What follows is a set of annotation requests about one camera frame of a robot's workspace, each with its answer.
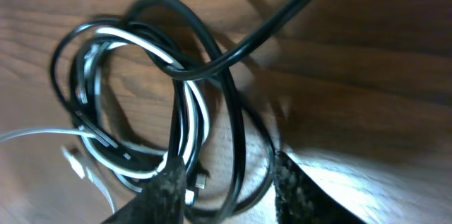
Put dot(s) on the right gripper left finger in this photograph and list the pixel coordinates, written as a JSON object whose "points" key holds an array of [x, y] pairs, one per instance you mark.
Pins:
{"points": [[162, 200]]}

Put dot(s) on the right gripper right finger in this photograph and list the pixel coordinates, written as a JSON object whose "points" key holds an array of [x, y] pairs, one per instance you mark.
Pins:
{"points": [[299, 200]]}

